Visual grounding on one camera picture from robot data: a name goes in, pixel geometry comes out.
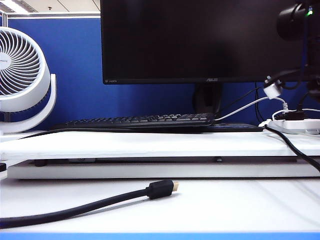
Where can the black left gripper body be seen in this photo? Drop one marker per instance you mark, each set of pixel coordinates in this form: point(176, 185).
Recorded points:
point(314, 75)

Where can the black rubber foot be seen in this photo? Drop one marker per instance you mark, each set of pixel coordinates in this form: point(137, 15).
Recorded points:
point(40, 163)

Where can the white desk fan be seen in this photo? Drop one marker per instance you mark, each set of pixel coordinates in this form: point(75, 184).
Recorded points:
point(25, 103)

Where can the white USB charger block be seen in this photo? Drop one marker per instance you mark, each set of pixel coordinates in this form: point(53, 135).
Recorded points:
point(273, 90)

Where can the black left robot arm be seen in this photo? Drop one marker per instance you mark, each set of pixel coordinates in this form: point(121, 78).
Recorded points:
point(290, 22)

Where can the thick white board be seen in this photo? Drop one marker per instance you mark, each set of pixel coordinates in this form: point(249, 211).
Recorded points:
point(150, 147)

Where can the black ASUS monitor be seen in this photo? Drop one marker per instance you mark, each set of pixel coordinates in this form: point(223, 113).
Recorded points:
point(200, 37)

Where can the black monitor stand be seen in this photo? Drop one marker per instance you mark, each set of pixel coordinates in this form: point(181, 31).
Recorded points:
point(207, 100)

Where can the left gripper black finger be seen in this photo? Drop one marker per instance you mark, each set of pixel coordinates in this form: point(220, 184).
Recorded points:
point(293, 87)
point(290, 75)

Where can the black keyboard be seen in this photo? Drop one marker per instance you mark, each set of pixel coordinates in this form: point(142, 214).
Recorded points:
point(175, 118)
point(225, 128)

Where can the white power strip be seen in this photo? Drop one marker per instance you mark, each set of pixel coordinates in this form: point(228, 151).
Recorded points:
point(295, 125)

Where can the thin white board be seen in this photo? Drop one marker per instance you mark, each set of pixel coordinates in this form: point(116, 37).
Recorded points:
point(150, 171)

